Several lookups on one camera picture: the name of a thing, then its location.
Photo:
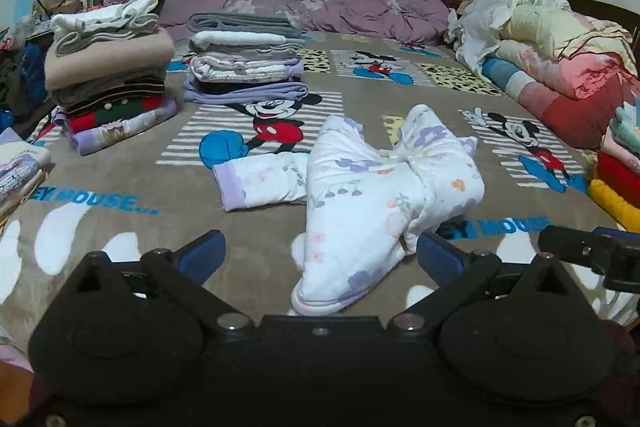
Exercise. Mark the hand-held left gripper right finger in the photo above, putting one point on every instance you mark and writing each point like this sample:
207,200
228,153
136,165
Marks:
437,257

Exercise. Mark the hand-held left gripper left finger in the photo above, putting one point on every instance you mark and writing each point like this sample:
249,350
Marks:
205,252

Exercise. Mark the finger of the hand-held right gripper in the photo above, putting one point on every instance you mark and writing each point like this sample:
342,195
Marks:
570,247

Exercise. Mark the white floral pajama garment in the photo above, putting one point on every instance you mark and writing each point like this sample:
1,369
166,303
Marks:
360,197

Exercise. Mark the red yellow clothes pile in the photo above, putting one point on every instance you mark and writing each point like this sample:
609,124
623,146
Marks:
617,177

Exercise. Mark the grey purple folded clothes stack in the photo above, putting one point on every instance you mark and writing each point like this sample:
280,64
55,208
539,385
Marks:
245,57

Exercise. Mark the small folded clothes pile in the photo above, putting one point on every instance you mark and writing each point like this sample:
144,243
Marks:
20,172

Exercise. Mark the tall stack of folded clothes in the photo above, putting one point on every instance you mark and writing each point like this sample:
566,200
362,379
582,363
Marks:
110,57

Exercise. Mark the cartoon mouse printed blanket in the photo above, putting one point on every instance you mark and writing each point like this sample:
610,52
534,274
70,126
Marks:
150,187

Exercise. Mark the white crumpled cloth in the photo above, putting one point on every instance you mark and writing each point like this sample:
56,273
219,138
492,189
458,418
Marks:
475,27

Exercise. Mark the dark wooden headboard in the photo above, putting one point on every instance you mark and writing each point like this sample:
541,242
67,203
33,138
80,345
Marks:
610,14

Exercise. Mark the purple floral quilt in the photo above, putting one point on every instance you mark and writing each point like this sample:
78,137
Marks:
350,7

